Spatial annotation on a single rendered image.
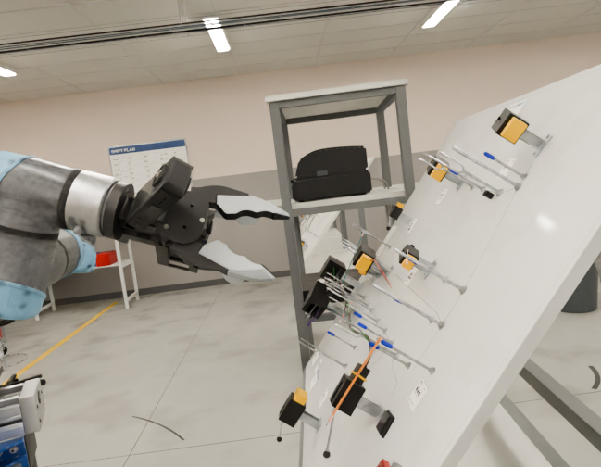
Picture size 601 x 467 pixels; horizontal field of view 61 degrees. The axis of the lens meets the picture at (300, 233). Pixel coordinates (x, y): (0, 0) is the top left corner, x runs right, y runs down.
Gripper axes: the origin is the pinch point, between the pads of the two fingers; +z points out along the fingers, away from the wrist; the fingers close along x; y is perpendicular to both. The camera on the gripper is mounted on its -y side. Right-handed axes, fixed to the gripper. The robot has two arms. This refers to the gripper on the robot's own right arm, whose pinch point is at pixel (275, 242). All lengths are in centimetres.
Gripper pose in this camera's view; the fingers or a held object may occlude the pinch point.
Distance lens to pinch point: 61.8
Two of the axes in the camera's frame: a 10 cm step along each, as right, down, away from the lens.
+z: 9.7, 2.5, 0.6
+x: -1.9, 8.5, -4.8
